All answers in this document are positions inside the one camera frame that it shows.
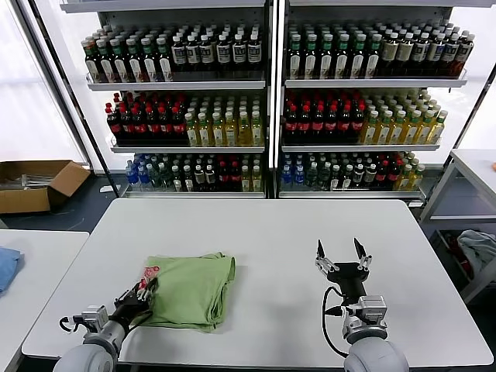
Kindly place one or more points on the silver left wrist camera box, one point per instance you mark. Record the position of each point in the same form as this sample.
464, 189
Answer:
95, 314

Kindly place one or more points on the crumpled light blue cloth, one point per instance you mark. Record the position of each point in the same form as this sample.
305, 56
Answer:
478, 248

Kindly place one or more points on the beige-label dark bottle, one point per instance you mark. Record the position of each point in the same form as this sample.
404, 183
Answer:
391, 52
406, 52

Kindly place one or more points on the white paper scrap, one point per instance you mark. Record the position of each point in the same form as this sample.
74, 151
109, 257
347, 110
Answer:
104, 189

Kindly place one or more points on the small white-cap dark bottle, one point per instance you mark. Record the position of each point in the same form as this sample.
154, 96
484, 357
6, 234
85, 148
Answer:
211, 178
359, 176
335, 179
347, 179
178, 180
200, 178
370, 176
189, 180

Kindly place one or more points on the red cloth item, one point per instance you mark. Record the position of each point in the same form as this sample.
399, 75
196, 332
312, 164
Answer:
465, 266

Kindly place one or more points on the small dark green bottle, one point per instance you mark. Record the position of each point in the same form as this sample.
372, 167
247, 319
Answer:
166, 179
156, 178
312, 178
324, 178

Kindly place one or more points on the small blue drink bottle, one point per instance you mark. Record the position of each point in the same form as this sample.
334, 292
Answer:
144, 176
287, 176
299, 176
133, 175

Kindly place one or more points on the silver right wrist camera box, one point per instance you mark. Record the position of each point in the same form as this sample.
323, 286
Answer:
372, 308

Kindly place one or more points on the small red-label cola bottle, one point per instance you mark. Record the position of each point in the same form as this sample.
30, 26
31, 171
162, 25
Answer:
236, 178
224, 178
393, 176
382, 176

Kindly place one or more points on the grey metal frame table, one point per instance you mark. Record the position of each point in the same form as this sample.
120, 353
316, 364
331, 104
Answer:
470, 162

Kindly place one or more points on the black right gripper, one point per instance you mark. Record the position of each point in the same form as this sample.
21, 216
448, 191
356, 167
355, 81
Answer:
348, 273

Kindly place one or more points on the white-cap blue-label dark bottle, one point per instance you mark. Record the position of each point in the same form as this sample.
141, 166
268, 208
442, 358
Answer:
450, 54
179, 54
421, 52
436, 53
255, 52
224, 53
464, 54
207, 53
240, 52
193, 54

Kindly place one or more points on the blue folded cloth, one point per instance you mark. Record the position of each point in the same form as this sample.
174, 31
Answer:
7, 267

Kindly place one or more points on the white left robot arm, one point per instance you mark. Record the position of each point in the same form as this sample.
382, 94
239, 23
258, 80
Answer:
97, 348

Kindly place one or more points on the brown cardboard box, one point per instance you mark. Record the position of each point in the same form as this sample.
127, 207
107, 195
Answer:
23, 201

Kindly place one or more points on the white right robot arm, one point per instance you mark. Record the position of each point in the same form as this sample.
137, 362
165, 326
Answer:
372, 352

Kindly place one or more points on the grey metal parts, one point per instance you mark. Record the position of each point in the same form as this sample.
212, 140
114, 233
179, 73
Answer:
27, 181

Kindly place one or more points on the green polo shirt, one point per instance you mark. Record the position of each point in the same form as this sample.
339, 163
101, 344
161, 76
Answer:
190, 290

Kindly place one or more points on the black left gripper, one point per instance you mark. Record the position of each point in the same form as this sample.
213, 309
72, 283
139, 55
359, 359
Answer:
129, 306

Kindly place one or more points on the small yellow juice bottle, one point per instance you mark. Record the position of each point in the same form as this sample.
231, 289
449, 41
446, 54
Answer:
404, 180
257, 181
246, 181
416, 179

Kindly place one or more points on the white side table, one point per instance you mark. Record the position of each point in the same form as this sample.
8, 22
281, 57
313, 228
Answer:
38, 271

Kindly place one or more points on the white shelf upright post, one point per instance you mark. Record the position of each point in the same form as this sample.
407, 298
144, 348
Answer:
275, 97

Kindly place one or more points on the red-cap cola bottle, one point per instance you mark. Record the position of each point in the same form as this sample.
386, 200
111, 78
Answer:
305, 125
291, 125
166, 126
153, 126
332, 125
114, 126
358, 125
345, 125
140, 126
127, 126
319, 125
179, 126

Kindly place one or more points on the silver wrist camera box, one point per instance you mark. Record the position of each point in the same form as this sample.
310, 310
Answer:
372, 308
95, 314

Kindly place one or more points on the white drinks shelf unit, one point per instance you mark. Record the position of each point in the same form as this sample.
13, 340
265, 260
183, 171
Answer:
175, 85
369, 83

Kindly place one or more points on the green-cap dark tea bottle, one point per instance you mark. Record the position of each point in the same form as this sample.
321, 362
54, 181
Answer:
373, 62
121, 64
343, 62
93, 66
135, 64
107, 65
165, 64
311, 62
358, 62
327, 62
295, 62
150, 64

